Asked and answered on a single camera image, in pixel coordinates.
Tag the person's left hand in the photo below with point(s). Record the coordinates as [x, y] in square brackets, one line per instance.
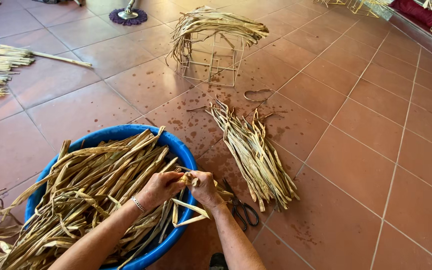
[159, 188]

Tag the person's right hand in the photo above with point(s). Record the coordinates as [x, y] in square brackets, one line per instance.
[203, 189]

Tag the person's left fingers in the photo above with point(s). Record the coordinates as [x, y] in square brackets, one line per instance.
[176, 179]

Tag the person's right fingers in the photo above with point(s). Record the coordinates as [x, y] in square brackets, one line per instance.
[194, 179]

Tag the dried straw strip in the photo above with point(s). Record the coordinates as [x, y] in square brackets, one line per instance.
[191, 202]

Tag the blue plastic basin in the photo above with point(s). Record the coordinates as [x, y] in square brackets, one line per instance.
[180, 150]

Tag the black scissors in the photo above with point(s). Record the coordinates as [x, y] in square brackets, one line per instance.
[243, 210]

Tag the bundle of dried straw strips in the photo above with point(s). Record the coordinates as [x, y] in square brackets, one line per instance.
[255, 157]

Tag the heap of dried straw strips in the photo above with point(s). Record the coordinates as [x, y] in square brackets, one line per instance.
[96, 187]

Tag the black shoe tip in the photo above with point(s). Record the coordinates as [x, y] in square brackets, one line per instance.
[218, 261]

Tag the curled straw strip loop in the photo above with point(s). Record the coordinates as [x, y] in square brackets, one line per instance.
[258, 95]

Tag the dried straw bundle draped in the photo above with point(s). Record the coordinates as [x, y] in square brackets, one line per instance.
[216, 28]

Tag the purple round mop head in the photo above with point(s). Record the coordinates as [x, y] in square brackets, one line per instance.
[128, 15]

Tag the pile of straw stalks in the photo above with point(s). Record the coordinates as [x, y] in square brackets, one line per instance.
[2, 67]

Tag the dark red cushion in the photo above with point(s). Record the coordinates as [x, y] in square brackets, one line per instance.
[418, 11]

